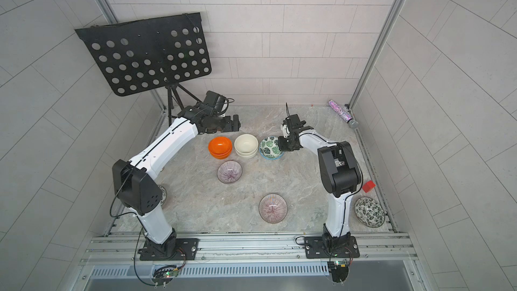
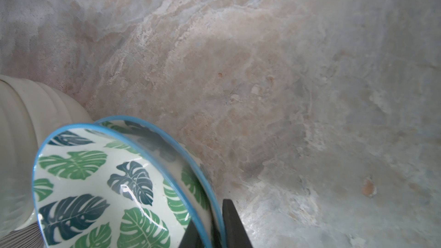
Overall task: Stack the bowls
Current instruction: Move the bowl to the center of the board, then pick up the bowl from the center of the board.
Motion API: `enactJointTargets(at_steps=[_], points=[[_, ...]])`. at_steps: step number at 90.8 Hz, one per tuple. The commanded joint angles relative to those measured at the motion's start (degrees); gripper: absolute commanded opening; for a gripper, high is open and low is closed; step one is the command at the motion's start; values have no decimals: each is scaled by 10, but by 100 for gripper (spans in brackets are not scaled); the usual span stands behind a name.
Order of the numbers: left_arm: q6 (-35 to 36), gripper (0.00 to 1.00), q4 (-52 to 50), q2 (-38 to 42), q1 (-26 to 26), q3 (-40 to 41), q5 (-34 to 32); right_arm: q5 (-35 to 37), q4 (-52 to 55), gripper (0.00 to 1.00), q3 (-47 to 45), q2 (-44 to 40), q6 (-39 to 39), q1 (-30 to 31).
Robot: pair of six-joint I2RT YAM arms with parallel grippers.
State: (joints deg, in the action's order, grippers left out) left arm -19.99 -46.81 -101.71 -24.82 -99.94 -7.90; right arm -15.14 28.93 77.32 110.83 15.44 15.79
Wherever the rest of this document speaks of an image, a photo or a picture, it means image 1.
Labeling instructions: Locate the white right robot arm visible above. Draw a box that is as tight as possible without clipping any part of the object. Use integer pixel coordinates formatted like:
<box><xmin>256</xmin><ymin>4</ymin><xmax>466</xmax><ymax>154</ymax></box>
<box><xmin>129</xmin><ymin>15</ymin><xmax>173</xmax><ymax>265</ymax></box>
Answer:
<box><xmin>278</xmin><ymin>117</ymin><xmax>363</xmax><ymax>239</ymax></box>

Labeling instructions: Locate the orange plastic bowl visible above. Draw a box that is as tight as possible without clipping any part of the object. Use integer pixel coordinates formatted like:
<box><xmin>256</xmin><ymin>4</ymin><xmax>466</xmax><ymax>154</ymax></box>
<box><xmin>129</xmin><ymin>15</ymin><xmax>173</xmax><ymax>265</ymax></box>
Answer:
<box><xmin>208</xmin><ymin>136</ymin><xmax>232</xmax><ymax>154</ymax></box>
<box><xmin>211</xmin><ymin>151</ymin><xmax>232</xmax><ymax>160</ymax></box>

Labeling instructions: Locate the red block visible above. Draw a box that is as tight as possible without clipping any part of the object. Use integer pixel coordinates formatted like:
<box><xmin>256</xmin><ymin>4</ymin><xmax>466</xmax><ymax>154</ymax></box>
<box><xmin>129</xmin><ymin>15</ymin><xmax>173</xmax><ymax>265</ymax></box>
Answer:
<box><xmin>362</xmin><ymin>180</ymin><xmax>376</xmax><ymax>193</ymax></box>

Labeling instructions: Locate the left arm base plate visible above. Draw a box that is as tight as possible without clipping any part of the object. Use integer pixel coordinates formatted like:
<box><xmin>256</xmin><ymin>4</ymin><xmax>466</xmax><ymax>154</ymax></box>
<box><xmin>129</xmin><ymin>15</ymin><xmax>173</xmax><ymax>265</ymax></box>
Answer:
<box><xmin>137</xmin><ymin>237</ymin><xmax>199</xmax><ymax>261</ymax></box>

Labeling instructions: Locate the left circuit board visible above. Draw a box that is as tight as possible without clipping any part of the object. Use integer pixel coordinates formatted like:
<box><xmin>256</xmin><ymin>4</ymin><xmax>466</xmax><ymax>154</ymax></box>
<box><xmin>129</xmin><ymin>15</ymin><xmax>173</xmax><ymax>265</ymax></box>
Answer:
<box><xmin>152</xmin><ymin>265</ymin><xmax>180</xmax><ymax>288</ymax></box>

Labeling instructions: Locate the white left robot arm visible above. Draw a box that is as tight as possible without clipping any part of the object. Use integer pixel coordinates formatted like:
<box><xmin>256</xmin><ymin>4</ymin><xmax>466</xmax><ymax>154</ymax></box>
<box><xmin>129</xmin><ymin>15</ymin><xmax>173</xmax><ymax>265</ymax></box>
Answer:
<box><xmin>113</xmin><ymin>91</ymin><xmax>240</xmax><ymax>245</ymax></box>

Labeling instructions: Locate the right circuit board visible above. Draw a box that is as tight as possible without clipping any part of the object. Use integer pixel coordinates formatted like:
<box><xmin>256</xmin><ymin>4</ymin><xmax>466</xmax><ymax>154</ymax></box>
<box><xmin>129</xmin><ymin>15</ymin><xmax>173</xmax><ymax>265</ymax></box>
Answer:
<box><xmin>327</xmin><ymin>261</ymin><xmax>350</xmax><ymax>284</ymax></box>

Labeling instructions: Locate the black white floral bowl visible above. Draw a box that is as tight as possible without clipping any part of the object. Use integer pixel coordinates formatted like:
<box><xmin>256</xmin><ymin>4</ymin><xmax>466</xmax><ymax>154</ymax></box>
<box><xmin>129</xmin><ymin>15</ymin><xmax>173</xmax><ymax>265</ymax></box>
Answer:
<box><xmin>159</xmin><ymin>185</ymin><xmax>168</xmax><ymax>206</ymax></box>
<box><xmin>354</xmin><ymin>197</ymin><xmax>385</xmax><ymax>228</ymax></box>

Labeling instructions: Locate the cream ceramic bowl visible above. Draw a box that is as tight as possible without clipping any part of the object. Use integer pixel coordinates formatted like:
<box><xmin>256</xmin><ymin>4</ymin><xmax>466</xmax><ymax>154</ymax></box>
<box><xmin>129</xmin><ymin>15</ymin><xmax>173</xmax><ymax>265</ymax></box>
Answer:
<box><xmin>236</xmin><ymin>150</ymin><xmax>258</xmax><ymax>158</ymax></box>
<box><xmin>234</xmin><ymin>133</ymin><xmax>259</xmax><ymax>155</ymax></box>

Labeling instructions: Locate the circuit board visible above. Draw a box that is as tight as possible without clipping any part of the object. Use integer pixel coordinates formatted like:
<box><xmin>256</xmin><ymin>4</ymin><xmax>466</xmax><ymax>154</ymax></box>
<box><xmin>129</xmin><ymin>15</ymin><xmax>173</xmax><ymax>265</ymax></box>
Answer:
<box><xmin>327</xmin><ymin>261</ymin><xmax>350</xmax><ymax>284</ymax></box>
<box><xmin>152</xmin><ymin>265</ymin><xmax>180</xmax><ymax>288</ymax></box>

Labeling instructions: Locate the aluminium front rail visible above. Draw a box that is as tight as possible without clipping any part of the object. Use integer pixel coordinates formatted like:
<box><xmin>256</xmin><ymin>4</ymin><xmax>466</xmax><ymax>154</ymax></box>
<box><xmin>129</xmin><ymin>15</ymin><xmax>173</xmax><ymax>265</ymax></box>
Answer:
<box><xmin>79</xmin><ymin>233</ymin><xmax>418</xmax><ymax>265</ymax></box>

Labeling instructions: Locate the purple striped bowl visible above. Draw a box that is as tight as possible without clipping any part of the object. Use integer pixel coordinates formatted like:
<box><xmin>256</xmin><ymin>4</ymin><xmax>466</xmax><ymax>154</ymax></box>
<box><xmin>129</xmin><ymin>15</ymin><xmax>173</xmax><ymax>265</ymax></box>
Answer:
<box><xmin>217</xmin><ymin>160</ymin><xmax>242</xmax><ymax>184</ymax></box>
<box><xmin>258</xmin><ymin>193</ymin><xmax>288</xmax><ymax>224</ymax></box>

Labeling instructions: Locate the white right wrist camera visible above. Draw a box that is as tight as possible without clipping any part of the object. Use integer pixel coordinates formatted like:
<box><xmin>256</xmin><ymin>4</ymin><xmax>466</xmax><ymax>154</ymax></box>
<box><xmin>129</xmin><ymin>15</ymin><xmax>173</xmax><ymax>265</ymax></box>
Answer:
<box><xmin>281</xmin><ymin>123</ymin><xmax>290</xmax><ymax>138</ymax></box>

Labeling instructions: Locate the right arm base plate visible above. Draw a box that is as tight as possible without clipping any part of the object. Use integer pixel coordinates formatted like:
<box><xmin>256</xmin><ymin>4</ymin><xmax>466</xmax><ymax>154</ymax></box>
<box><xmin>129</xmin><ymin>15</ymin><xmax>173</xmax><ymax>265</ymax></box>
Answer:
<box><xmin>303</xmin><ymin>235</ymin><xmax>360</xmax><ymax>259</ymax></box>

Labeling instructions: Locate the green leaf pattern bowl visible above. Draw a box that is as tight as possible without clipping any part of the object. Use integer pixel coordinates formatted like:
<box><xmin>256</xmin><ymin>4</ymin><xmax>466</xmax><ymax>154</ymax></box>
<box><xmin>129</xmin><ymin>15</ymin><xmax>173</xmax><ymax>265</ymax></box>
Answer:
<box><xmin>262</xmin><ymin>154</ymin><xmax>283</xmax><ymax>160</ymax></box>

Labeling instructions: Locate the black perforated music stand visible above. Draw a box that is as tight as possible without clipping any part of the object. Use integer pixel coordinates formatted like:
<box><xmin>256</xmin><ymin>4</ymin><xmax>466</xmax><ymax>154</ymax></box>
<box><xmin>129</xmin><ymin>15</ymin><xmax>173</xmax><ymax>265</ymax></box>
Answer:
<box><xmin>75</xmin><ymin>12</ymin><xmax>212</xmax><ymax>96</ymax></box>

